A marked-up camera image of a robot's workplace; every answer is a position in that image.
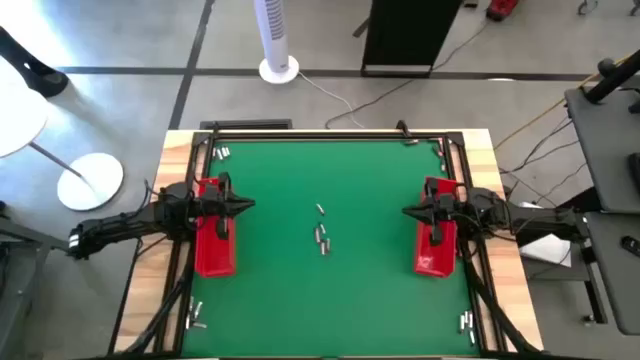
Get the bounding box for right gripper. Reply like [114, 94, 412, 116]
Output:
[402, 177, 459, 247]

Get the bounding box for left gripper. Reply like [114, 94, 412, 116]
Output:
[197, 172, 256, 242]

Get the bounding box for red plastic bin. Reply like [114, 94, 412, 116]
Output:
[193, 177, 237, 279]
[413, 175, 459, 279]

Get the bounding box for black flat bar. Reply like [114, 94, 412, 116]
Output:
[199, 118, 294, 132]

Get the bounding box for green table mat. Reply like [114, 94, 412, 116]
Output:
[180, 139, 481, 357]

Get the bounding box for white paper sheet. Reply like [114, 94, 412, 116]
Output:
[517, 200, 574, 269]

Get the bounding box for black diagonal beam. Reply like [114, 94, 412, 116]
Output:
[569, 186, 601, 214]

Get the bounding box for tall black cabinet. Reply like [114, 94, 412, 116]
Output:
[358, 0, 465, 79]

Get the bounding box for white tower fan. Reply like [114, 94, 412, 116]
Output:
[252, 0, 301, 86]

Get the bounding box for grey workbench top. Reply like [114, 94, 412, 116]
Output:
[563, 73, 640, 215]
[581, 211, 640, 337]

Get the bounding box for black remote control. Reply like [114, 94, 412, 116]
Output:
[619, 234, 640, 259]

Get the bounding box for red power tool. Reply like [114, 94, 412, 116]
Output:
[485, 0, 520, 23]

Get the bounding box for black flat device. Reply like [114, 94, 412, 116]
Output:
[627, 151, 640, 197]

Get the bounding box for black curved stand leg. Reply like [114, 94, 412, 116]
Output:
[0, 25, 71, 100]

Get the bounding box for black pole stand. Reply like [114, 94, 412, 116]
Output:
[581, 48, 640, 105]

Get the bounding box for black aluminium table frame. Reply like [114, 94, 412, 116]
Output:
[154, 128, 506, 360]

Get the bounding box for black floor cable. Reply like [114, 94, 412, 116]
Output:
[499, 118, 575, 175]
[532, 162, 589, 206]
[324, 18, 492, 131]
[499, 139, 581, 174]

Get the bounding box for black frame strut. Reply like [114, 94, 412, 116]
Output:
[112, 239, 199, 359]
[462, 244, 544, 358]

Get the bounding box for white power cable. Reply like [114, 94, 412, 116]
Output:
[297, 71, 367, 130]

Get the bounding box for white round pedestal table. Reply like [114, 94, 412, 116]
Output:
[0, 74, 125, 213]

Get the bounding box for yellow floor cable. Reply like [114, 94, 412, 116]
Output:
[493, 51, 634, 151]

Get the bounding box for grey metal cart frame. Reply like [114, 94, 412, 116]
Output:
[0, 199, 83, 360]

